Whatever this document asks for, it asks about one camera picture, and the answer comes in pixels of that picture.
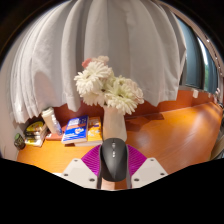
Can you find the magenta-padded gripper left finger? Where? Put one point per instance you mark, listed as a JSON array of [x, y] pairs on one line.
[[78, 173]]

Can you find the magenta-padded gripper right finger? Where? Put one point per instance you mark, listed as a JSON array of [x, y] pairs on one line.
[[148, 171]]

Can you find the black computer mouse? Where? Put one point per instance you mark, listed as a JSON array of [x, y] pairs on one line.
[[114, 161]]

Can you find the red-brown flat book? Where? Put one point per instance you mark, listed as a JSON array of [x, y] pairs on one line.
[[55, 137]]

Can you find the blue-covered book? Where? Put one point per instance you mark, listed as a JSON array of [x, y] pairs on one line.
[[76, 130]]

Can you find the orange-covered book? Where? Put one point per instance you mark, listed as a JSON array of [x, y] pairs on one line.
[[95, 131]]

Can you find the white ceramic jug vase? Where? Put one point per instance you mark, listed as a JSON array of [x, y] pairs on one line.
[[114, 126]]

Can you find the black-covered book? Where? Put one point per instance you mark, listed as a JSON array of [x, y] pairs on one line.
[[35, 134]]

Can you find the white lidded tumbler cup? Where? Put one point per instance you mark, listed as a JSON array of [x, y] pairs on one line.
[[49, 120]]

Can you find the yellow-covered book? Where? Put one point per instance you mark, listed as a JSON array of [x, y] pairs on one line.
[[35, 126]]

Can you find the green black mug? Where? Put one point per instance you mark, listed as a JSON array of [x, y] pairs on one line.
[[19, 141]]

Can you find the white flower bouquet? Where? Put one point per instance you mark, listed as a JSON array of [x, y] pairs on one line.
[[100, 86]]

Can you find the dark-framed window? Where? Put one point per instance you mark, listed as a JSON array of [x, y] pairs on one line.
[[196, 63]]

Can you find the white pleated curtain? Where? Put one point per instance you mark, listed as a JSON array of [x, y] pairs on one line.
[[100, 33]]

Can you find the white wall outlet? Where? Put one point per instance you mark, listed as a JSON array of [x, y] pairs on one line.
[[195, 93]]

